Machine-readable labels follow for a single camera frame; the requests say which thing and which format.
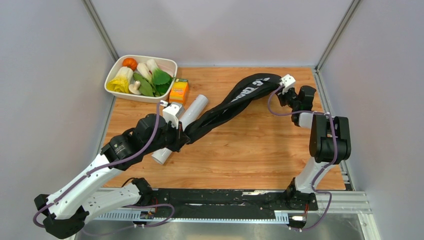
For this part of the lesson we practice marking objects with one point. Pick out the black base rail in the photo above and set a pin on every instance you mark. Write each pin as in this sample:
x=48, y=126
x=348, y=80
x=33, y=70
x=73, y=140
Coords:
x=220, y=206

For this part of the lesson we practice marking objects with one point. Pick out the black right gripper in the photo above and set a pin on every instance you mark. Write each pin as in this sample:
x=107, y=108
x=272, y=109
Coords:
x=281, y=96

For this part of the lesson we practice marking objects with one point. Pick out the black racket bag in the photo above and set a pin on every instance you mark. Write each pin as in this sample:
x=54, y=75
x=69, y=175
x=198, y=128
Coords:
x=250, y=88

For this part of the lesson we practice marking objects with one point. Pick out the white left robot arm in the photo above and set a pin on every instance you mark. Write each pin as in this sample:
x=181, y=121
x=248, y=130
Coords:
x=66, y=212

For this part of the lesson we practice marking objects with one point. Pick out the orange toy pumpkin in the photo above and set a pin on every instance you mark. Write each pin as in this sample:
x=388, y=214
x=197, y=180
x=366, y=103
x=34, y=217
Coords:
x=130, y=63

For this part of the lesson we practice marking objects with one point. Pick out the white shuttlecock tube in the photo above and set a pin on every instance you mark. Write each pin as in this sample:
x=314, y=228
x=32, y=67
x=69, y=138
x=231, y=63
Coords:
x=187, y=117

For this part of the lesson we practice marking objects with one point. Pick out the white toy bok choy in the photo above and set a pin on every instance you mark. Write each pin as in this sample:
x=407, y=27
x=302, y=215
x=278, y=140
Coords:
x=145, y=72

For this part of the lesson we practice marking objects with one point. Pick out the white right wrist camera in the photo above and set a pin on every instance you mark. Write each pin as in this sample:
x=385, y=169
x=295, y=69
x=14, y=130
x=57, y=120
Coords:
x=287, y=82

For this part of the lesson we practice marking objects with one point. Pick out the packaged colourful sponges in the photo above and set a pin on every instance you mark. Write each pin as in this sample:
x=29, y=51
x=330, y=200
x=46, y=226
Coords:
x=179, y=91

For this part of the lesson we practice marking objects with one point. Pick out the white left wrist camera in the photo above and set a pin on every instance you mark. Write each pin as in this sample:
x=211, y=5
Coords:
x=171, y=112

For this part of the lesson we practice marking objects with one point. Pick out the white plastic tray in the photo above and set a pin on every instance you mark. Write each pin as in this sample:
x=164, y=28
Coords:
x=146, y=89

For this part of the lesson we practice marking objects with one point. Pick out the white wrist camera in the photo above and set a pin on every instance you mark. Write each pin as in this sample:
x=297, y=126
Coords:
x=287, y=82
x=171, y=112

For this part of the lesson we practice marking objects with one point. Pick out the yellow toy cabbage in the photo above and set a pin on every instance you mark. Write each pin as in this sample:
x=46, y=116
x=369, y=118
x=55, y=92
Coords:
x=120, y=83

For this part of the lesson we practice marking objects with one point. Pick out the toy mushroom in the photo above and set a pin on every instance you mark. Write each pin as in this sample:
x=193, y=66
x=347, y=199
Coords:
x=134, y=88

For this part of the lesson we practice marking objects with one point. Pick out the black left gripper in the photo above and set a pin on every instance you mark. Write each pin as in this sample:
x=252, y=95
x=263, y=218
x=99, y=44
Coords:
x=181, y=138

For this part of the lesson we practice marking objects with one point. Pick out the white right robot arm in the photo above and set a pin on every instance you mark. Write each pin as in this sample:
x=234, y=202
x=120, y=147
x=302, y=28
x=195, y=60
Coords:
x=329, y=142

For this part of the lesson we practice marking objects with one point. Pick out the green toy bok choy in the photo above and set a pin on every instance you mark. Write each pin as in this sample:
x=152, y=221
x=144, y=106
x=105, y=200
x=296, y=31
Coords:
x=161, y=80

